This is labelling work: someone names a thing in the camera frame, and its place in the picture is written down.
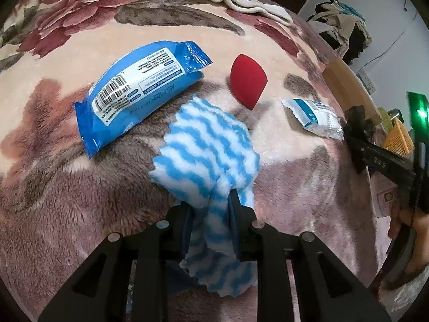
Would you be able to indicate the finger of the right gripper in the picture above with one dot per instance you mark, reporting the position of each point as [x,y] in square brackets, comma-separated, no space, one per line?
[357,155]

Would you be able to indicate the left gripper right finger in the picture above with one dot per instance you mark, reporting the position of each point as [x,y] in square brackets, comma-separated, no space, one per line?
[298,277]

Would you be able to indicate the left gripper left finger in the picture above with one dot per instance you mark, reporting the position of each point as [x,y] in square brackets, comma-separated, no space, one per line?
[125,275]

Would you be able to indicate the black hair scrunchie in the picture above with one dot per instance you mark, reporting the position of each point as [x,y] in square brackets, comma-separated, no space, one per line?
[357,125]

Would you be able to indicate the white blue gauze packet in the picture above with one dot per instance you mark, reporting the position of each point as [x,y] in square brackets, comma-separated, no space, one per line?
[316,117]

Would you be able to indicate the red makeup sponge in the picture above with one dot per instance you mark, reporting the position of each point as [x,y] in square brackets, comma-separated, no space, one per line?
[247,80]

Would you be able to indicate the blue white striped cloth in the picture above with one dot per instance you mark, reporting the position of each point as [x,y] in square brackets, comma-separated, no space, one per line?
[207,154]

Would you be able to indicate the blue wet wipes pack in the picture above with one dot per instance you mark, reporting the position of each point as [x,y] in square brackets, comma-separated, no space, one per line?
[134,87]

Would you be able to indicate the white lidded jar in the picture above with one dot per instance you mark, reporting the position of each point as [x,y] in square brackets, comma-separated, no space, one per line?
[384,194]

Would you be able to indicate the orange plastic basket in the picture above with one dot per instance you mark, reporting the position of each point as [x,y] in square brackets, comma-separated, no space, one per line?
[398,140]

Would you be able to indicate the brown cardboard box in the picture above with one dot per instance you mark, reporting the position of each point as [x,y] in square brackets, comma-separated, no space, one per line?
[348,90]

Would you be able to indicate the pile of clothes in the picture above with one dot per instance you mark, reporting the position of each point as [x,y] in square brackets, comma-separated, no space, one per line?
[342,27]

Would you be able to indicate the floral fleece blanket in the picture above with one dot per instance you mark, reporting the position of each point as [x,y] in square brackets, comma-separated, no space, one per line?
[58,204]

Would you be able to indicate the wall power strip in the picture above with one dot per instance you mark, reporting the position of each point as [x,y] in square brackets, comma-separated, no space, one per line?
[367,82]

